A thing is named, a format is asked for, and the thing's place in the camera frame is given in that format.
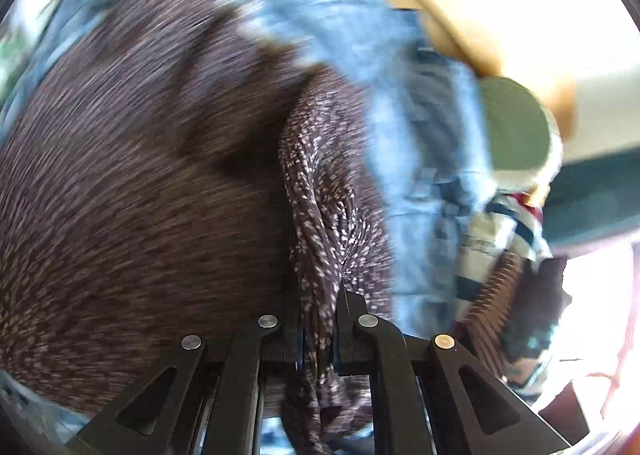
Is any plaid cloth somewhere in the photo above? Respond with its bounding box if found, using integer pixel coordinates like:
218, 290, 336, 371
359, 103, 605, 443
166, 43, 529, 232
457, 188, 568, 391

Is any dark heathered knit garment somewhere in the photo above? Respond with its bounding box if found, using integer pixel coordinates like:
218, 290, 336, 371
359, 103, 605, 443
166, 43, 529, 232
0, 0, 401, 455

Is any brown ribbed cloth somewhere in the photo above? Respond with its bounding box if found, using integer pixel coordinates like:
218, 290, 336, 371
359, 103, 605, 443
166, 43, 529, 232
465, 250, 526, 366

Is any wooden headboard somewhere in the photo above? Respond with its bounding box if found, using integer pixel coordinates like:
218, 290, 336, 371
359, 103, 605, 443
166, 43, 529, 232
310, 0, 581, 141

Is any green and cream cloth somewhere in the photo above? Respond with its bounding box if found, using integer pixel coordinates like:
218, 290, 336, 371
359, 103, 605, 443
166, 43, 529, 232
477, 75, 563, 186

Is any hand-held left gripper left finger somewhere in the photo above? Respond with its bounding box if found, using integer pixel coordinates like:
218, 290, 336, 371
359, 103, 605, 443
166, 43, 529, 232
65, 312, 306, 455

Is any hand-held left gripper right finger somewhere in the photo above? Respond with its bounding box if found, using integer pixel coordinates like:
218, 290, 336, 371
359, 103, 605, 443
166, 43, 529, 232
330, 289, 571, 455

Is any pile of plastic bags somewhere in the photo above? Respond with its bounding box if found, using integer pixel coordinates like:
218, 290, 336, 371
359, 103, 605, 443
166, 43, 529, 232
0, 0, 86, 101

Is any teal cloth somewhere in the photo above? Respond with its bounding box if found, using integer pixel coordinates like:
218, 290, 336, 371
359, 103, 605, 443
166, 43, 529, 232
540, 150, 640, 248

